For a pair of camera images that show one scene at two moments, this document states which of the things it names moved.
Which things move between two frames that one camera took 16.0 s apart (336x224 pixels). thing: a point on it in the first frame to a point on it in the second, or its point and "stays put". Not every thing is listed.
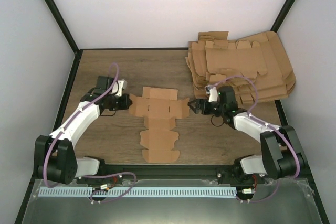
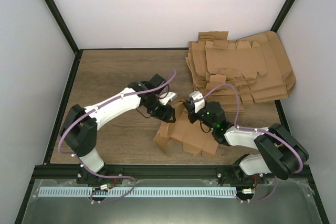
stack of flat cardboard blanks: x=259 y=57 stays put
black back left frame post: x=55 y=10 stays put
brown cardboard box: x=159 y=107 to x=195 y=137
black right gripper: x=200 y=103 to x=191 y=109
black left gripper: x=125 y=105 to x=165 y=115
